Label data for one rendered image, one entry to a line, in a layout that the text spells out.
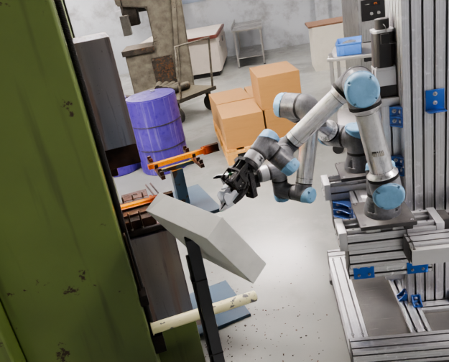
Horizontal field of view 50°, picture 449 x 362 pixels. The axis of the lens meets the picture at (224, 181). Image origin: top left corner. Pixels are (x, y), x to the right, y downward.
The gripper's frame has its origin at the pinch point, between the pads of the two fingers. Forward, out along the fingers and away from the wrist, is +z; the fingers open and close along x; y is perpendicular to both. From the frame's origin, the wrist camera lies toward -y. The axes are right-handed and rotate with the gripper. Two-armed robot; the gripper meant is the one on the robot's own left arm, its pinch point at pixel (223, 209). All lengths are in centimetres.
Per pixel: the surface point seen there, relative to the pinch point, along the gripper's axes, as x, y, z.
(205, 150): -72, -28, -39
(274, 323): -39, -115, 12
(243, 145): -241, -183, -142
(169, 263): -31.8, -20.6, 24.0
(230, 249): 27.0, 12.0, 15.6
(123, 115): -32, 39, -7
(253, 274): 27.0, -2.5, 16.1
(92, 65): -34, 59, -12
